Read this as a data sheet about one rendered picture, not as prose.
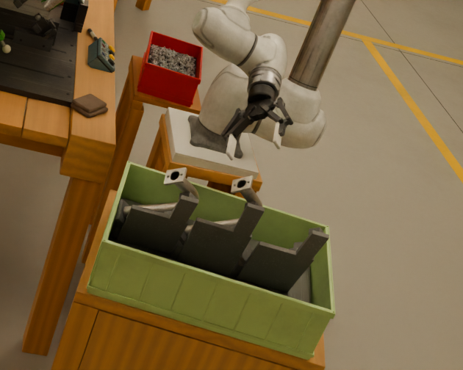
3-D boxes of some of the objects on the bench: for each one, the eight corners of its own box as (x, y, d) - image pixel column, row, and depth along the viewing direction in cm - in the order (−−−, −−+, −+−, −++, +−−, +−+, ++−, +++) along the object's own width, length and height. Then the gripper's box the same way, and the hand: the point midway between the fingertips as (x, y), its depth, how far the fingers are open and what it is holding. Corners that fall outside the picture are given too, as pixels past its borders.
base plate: (79, -17, 383) (81, -21, 382) (71, 108, 292) (73, 102, 291) (-22, -46, 372) (-21, -50, 371) (-64, 75, 281) (-63, 69, 280)
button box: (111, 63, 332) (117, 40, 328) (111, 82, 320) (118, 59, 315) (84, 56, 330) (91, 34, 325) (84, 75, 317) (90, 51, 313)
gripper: (216, 95, 252) (203, 152, 239) (298, 71, 241) (290, 131, 228) (228, 113, 257) (217, 170, 243) (310, 91, 246) (303, 150, 232)
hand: (253, 147), depth 236 cm, fingers open, 13 cm apart
